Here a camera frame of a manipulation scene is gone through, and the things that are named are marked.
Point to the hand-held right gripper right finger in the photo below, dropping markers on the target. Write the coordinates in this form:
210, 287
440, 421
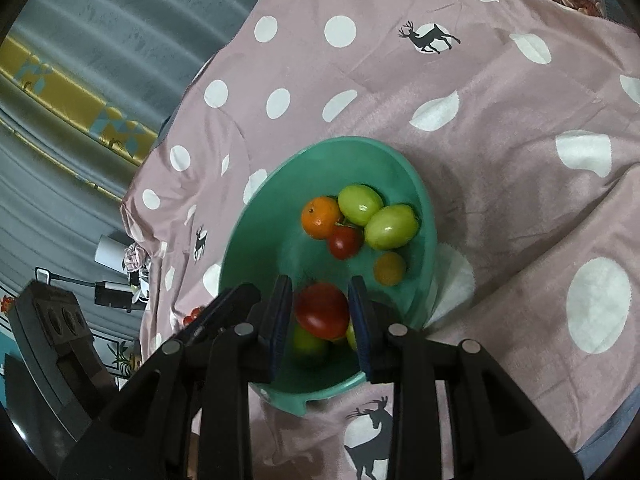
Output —
360, 330

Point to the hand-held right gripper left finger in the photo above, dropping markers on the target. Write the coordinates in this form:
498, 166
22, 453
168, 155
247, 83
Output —
280, 320

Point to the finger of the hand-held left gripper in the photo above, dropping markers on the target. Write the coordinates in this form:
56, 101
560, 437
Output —
225, 307

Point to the light green apple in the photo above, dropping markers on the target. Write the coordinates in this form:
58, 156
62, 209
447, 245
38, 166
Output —
351, 336

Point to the round green apple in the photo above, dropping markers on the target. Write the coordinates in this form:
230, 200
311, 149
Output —
309, 342

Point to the small tan potato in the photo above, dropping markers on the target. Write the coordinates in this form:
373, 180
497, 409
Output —
389, 268

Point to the green plastic bowl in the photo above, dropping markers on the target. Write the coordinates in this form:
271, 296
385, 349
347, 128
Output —
280, 240

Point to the large green mango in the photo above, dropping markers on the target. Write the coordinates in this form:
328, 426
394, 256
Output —
391, 226

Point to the orange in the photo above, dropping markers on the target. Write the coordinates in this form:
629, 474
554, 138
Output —
321, 217

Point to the small green mango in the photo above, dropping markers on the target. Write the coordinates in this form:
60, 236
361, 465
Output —
360, 204

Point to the potted plant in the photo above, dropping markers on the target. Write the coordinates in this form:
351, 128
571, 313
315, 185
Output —
122, 360

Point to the black desk lamp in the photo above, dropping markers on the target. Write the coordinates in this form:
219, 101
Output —
112, 294

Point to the pink cloth bundle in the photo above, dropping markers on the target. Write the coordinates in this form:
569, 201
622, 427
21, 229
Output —
135, 257

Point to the pink polka-dot blanket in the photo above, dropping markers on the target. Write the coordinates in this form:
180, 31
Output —
500, 135

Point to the grey curtain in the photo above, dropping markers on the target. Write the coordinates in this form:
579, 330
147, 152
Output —
125, 25

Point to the red wall ornament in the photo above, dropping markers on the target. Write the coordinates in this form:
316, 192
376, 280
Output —
5, 304

